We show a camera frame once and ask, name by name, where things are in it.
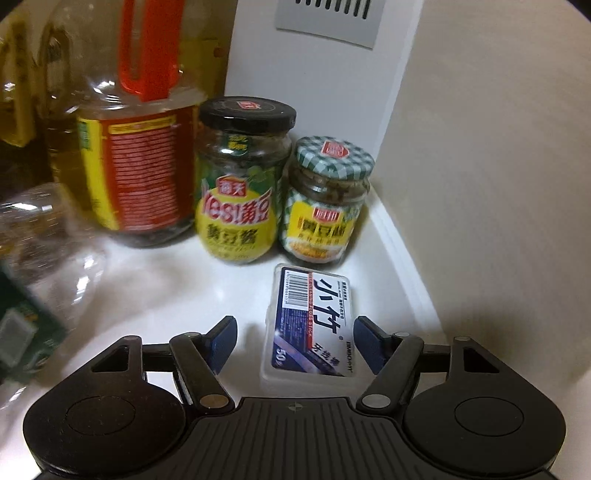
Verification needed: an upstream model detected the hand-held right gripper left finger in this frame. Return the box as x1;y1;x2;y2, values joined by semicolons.
83;316;239;412

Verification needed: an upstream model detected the large oil bottle blue label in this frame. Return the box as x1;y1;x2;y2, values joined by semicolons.
0;18;61;199

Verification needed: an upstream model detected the sauce jar checkered lid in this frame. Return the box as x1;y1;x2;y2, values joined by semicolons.
279;135;376;265

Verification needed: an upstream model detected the white dental floss box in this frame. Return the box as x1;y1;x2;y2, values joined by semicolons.
260;263;360;384

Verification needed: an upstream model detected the grey wall vent grille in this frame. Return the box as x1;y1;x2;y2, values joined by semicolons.
275;0;376;51

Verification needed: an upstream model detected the clear bottle green label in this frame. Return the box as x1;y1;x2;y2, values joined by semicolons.
0;181;112;411

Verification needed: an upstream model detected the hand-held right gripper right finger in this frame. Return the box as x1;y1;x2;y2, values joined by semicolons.
352;315;507;412

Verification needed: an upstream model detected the sauce jar black lid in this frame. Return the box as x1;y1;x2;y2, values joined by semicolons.
196;95;297;265

